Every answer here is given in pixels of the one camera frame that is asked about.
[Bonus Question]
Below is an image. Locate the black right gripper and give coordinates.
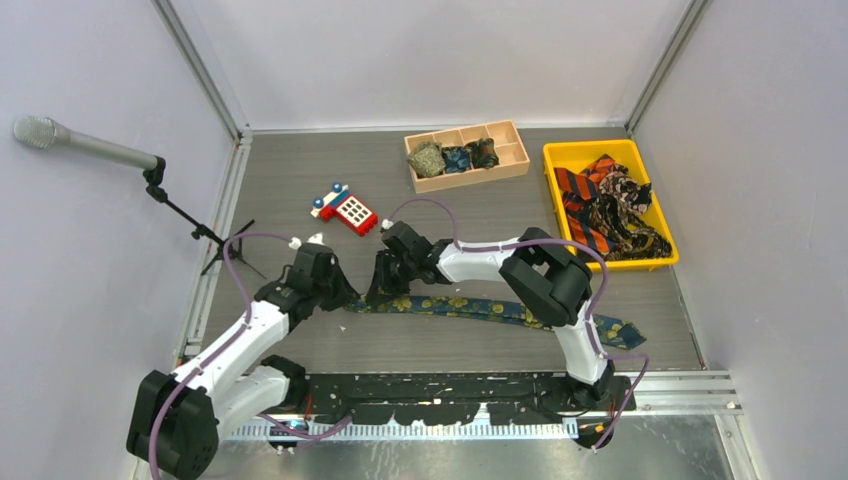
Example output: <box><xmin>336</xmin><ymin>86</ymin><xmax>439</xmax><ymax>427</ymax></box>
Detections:
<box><xmin>366</xmin><ymin>250</ymin><xmax>417</xmax><ymax>305</ymax></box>

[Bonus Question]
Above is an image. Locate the blue yellow floral tie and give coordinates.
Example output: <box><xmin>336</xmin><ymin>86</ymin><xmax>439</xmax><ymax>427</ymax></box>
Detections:
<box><xmin>344</xmin><ymin>295</ymin><xmax>647</xmax><ymax>350</ymax></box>

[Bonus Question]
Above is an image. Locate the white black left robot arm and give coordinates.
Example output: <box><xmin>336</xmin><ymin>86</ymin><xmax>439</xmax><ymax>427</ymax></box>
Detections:
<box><xmin>126</xmin><ymin>242</ymin><xmax>359</xmax><ymax>479</ymax></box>

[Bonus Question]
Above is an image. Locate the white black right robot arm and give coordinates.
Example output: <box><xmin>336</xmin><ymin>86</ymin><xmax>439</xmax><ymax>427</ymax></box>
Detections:
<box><xmin>365</xmin><ymin>222</ymin><xmax>615</xmax><ymax>411</ymax></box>

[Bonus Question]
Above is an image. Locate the red white toy brick block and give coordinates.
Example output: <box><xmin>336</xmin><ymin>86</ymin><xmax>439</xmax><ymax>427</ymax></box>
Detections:
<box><xmin>310</xmin><ymin>182</ymin><xmax>379</xmax><ymax>237</ymax></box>

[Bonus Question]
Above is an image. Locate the olive green rolled tie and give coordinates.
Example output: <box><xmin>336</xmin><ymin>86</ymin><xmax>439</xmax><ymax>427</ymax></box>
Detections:
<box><xmin>406</xmin><ymin>141</ymin><xmax>446</xmax><ymax>178</ymax></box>

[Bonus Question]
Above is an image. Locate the blue rolled tie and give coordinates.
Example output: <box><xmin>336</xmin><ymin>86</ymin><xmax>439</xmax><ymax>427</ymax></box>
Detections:
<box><xmin>441</xmin><ymin>146</ymin><xmax>472</xmax><ymax>174</ymax></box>

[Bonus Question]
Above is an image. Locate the dark brown rolled tie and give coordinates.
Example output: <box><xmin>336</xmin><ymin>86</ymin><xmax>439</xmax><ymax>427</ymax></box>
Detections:
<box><xmin>464</xmin><ymin>138</ymin><xmax>500</xmax><ymax>169</ymax></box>

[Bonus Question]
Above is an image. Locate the orange navy striped tie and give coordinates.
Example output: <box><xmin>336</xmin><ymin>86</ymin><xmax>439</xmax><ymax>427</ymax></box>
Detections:
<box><xmin>554</xmin><ymin>154</ymin><xmax>617</xmax><ymax>256</ymax></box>

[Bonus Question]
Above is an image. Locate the black microphone stand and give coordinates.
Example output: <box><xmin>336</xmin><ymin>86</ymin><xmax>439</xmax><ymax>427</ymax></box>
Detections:
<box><xmin>143</xmin><ymin>156</ymin><xmax>266</xmax><ymax>279</ymax></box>

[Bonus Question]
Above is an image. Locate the yellow plastic bin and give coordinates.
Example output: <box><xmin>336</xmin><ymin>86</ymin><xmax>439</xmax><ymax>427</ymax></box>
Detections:
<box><xmin>543</xmin><ymin>139</ymin><xmax>680</xmax><ymax>271</ymax></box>

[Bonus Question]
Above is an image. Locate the black floral patterned tie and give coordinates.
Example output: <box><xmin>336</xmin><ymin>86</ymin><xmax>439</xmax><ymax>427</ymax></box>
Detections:
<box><xmin>590</xmin><ymin>163</ymin><xmax>673</xmax><ymax>261</ymax></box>

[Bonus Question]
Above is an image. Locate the silver microphone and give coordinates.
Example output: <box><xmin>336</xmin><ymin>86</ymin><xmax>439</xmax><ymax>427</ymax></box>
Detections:
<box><xmin>13</xmin><ymin>116</ymin><xmax>164</xmax><ymax>170</ymax></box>

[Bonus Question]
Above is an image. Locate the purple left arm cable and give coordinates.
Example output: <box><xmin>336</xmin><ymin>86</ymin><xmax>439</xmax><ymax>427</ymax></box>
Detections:
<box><xmin>148</xmin><ymin>231</ymin><xmax>362</xmax><ymax>480</ymax></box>

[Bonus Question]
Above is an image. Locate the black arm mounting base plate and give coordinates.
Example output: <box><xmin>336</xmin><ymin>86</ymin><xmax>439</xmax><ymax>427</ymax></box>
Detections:
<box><xmin>255</xmin><ymin>372</ymin><xmax>636</xmax><ymax>448</ymax></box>

